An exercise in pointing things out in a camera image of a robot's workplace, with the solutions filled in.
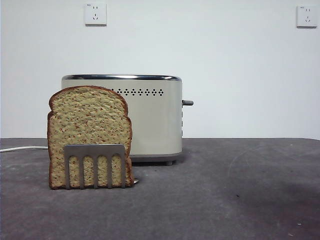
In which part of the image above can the white wall socket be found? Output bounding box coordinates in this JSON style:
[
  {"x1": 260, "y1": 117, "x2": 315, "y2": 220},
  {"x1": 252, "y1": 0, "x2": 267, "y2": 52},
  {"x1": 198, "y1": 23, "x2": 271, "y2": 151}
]
[
  {"x1": 84, "y1": 2, "x2": 108, "y2": 27},
  {"x1": 296, "y1": 5, "x2": 320, "y2": 29}
]

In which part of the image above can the steel toast rack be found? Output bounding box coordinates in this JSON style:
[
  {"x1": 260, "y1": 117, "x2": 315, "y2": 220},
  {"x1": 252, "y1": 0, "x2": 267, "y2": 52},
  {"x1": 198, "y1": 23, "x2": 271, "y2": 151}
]
[{"x1": 63, "y1": 144, "x2": 140, "y2": 190}]

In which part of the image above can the cream steel toaster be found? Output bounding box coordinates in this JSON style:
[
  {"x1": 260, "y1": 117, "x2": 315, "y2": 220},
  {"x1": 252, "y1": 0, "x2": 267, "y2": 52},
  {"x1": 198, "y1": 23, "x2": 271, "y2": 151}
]
[{"x1": 61, "y1": 74, "x2": 194, "y2": 166}]

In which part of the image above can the white power cable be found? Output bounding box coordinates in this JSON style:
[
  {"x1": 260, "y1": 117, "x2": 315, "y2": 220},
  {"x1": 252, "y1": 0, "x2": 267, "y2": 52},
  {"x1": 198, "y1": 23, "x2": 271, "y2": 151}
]
[{"x1": 0, "y1": 145, "x2": 49, "y2": 153}]

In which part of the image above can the brown wholegrain bread slice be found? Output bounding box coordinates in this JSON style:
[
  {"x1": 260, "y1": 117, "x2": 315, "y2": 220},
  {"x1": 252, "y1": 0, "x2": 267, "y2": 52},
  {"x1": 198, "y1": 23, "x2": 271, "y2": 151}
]
[{"x1": 47, "y1": 85, "x2": 135, "y2": 190}]

